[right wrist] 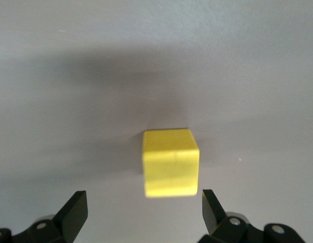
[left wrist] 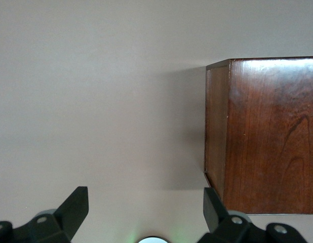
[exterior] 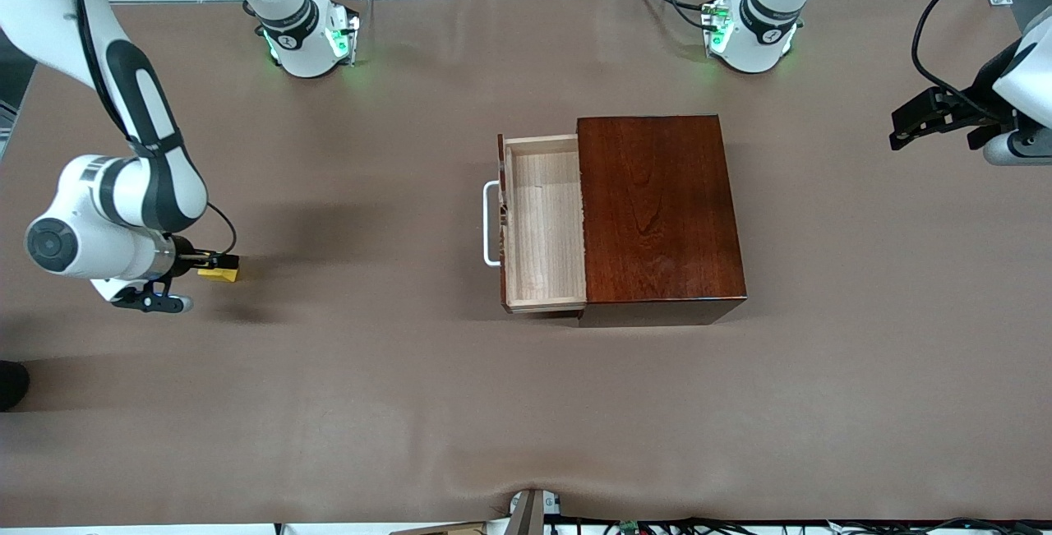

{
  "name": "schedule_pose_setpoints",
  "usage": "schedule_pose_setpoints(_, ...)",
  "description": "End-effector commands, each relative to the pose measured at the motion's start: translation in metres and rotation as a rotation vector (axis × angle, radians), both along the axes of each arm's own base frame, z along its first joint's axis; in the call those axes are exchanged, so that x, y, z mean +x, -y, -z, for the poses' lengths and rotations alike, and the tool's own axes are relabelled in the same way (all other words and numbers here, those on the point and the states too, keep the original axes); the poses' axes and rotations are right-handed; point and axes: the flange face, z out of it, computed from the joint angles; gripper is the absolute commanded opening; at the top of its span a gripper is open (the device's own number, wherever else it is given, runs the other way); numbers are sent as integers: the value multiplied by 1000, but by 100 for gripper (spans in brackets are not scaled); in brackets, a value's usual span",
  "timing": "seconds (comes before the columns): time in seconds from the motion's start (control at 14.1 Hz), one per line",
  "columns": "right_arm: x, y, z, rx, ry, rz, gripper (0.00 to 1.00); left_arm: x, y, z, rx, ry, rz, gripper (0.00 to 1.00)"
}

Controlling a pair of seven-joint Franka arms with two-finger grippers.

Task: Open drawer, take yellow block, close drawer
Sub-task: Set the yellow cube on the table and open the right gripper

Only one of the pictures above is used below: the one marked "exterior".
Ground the light wood drawer white handle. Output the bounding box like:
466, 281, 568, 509
482, 134, 588, 314

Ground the brown table cover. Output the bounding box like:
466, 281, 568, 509
0, 0, 1052, 529

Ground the black round object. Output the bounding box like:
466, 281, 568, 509
0, 360, 30, 413

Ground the dark brown wooden cabinet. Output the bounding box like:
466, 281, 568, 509
575, 114, 749, 328

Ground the brown cardboard piece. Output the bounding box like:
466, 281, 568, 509
388, 521, 487, 535

